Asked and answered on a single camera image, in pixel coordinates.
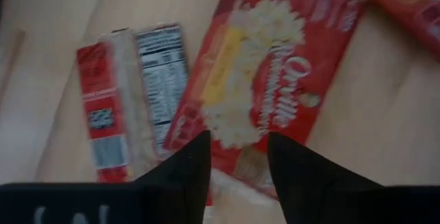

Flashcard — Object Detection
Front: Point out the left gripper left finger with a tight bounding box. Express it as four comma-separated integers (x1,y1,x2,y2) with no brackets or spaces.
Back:
134,129,213,224

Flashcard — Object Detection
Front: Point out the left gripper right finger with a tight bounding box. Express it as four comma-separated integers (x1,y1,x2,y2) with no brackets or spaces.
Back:
267,131,383,224

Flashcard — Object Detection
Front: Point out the red Orville popcorn bag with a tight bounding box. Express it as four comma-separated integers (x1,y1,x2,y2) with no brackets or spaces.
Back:
353,0,440,63
162,0,367,207
75,22,190,184

